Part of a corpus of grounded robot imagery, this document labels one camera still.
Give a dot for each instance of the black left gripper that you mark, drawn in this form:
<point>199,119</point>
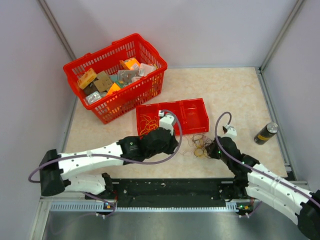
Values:
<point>173,143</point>

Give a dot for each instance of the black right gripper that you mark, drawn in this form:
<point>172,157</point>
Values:
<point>211,149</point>

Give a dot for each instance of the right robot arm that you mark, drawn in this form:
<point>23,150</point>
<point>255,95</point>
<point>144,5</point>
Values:
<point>253,179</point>

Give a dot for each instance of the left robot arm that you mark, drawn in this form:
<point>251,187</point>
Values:
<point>61,172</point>

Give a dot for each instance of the red left storage bin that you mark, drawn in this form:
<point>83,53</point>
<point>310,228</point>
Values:
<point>147,118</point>

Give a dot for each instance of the red storage bin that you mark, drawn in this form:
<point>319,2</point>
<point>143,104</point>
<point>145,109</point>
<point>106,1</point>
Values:
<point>195,117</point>
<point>147,118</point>
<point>176,108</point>

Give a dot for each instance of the red middle storage bin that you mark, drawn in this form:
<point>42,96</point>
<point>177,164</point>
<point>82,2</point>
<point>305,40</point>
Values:
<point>176,108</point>

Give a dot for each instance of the red right storage bin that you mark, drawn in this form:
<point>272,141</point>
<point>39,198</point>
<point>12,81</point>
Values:
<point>195,117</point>

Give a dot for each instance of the black yellow can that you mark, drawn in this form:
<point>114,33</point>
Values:
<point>266,133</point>

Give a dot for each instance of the yellow green box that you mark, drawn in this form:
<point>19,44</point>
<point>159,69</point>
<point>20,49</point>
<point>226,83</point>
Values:
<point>116,86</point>

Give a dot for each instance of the white pink wrapped packet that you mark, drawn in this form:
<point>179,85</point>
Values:
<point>145,69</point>

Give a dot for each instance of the grey foil pouch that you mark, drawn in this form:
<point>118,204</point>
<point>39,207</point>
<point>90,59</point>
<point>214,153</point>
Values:
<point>126,76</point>

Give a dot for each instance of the silver foil packet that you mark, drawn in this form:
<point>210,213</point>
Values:
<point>93,97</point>

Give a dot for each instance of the brown cardboard package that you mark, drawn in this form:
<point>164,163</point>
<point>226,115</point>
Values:
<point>103,82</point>

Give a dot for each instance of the orange hanging-tab box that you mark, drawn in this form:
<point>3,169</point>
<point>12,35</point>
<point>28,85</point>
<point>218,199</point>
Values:
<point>130,64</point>

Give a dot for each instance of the yellow orange snack box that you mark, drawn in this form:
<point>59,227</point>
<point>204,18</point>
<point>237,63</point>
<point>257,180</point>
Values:
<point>88,77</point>

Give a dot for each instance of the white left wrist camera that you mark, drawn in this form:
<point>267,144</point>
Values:
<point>166,121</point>

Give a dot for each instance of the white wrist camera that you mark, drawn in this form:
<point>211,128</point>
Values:
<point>229,131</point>
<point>166,121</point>

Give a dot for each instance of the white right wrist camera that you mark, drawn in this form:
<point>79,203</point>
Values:
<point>229,131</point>

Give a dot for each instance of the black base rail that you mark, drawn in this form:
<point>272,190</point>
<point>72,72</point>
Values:
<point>176,193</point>

